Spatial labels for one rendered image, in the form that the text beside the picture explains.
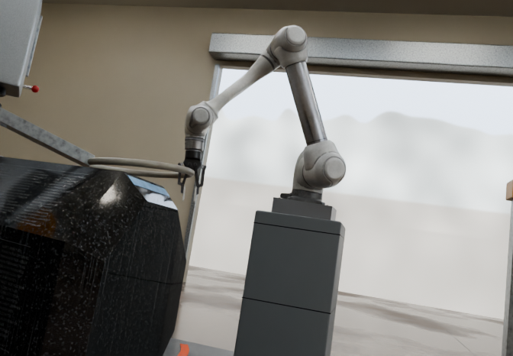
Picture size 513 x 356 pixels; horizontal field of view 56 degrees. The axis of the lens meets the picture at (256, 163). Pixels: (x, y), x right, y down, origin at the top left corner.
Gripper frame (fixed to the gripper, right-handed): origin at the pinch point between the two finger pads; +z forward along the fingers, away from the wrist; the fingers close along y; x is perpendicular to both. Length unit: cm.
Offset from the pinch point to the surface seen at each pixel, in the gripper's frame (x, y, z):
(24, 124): 19, 69, -21
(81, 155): 13, 47, -12
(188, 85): -470, -8, -183
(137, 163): 24.9, 23.5, -9.4
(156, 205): 60, 14, 8
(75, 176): 64, 40, 1
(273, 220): 6.8, -39.0, 8.8
